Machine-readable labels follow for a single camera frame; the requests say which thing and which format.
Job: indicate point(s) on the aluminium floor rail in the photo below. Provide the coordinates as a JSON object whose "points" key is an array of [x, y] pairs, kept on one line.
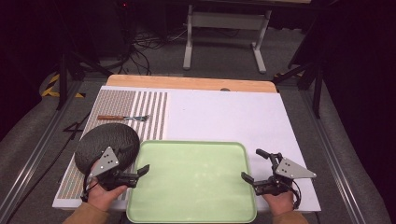
{"points": [[34, 152], [333, 155]]}

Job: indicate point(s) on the black textured round plate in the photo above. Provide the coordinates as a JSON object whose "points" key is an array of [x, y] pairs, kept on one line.
{"points": [[99, 141]]}

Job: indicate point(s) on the person's right hand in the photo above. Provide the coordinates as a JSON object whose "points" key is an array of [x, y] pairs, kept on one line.
{"points": [[280, 202]]}

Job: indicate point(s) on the person's left hand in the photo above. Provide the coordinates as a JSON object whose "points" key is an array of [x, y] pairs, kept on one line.
{"points": [[104, 195]]}

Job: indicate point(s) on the patterned woven placemat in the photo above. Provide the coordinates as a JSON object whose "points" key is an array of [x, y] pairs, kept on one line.
{"points": [[118, 102]]}

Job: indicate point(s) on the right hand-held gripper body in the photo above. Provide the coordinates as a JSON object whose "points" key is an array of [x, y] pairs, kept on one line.
{"points": [[292, 169]]}

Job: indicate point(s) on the light green plastic tray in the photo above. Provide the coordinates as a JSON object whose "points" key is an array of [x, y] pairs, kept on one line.
{"points": [[193, 180]]}

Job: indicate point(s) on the white board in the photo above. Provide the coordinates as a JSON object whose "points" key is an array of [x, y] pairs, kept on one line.
{"points": [[224, 118]]}

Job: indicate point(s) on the grey metal desk frame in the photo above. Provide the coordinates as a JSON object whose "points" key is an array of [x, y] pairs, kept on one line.
{"points": [[229, 21]]}

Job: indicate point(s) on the yellow black hazard tape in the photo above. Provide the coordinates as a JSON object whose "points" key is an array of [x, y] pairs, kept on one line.
{"points": [[51, 88]]}

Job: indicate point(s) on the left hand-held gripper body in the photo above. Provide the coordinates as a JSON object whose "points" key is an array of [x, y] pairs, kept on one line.
{"points": [[107, 162]]}

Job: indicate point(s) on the black tripod stand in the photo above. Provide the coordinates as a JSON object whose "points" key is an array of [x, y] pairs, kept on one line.
{"points": [[317, 81], [63, 77]]}

